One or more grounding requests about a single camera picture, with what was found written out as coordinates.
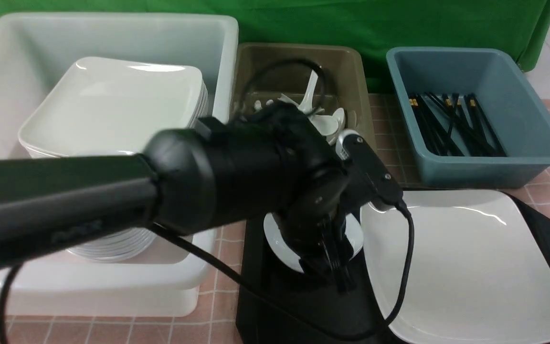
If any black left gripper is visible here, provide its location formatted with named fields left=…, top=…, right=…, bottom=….
left=280, top=177, right=364, bottom=294

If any white bowl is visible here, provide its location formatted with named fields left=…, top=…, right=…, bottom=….
left=263, top=213, right=364, bottom=273

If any large white square plate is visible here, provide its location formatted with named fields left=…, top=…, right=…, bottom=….
left=360, top=190, right=550, bottom=344

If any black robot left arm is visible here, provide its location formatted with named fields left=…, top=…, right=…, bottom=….
left=0, top=101, right=370, bottom=269

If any black plastic serving tray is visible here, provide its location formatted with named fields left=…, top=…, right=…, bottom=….
left=236, top=192, right=550, bottom=344

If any pile of white soup spoons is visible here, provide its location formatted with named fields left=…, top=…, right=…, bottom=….
left=244, top=70, right=343, bottom=146

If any bundle of black chopsticks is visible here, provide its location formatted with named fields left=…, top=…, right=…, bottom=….
left=408, top=92, right=507, bottom=157

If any olive green plastic bin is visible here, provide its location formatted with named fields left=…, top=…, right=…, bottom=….
left=230, top=43, right=378, bottom=153

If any stack of white small bowls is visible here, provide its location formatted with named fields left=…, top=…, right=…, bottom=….
left=67, top=228, right=156, bottom=263

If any blue plastic bin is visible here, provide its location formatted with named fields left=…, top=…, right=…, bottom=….
left=386, top=46, right=550, bottom=189

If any green backdrop cloth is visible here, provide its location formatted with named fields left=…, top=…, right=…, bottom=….
left=0, top=0, right=550, bottom=92

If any stack of white square plates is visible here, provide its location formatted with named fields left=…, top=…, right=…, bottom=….
left=18, top=57, right=210, bottom=158

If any large white plastic bin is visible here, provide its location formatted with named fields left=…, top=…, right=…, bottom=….
left=0, top=12, right=239, bottom=317

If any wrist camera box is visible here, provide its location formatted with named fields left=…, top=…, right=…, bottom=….
left=335, top=129, right=403, bottom=213

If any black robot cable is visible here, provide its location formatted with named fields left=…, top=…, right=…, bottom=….
left=0, top=58, right=416, bottom=344

